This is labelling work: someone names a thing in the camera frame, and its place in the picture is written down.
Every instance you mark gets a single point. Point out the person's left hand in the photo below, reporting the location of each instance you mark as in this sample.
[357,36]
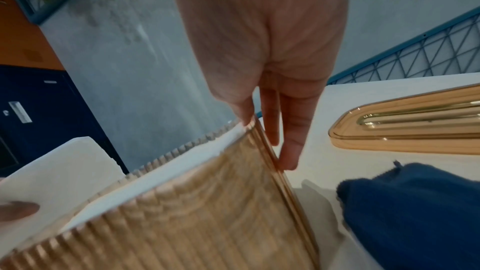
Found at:
[18,211]

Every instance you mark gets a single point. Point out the person's right hand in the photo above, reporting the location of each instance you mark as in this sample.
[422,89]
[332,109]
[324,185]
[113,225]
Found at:
[262,25]

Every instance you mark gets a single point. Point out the thin white tissue sheaf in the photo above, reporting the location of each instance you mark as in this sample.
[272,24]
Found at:
[56,174]

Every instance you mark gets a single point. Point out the orange slotted lid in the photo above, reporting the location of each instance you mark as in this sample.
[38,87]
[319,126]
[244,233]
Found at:
[412,132]

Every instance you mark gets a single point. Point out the orange transparent tissue box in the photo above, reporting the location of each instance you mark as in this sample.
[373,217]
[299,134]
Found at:
[210,218]

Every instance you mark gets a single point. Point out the blue cleaning cloth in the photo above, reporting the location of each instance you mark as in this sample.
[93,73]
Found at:
[412,218]

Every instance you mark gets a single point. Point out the dark blue locker bank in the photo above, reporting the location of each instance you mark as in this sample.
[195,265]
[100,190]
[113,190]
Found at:
[48,132]

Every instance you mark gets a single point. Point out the small white locker label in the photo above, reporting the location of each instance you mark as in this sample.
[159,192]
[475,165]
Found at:
[49,82]

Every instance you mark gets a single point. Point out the orange wall panel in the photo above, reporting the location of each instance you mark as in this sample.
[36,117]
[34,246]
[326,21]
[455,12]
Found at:
[22,34]

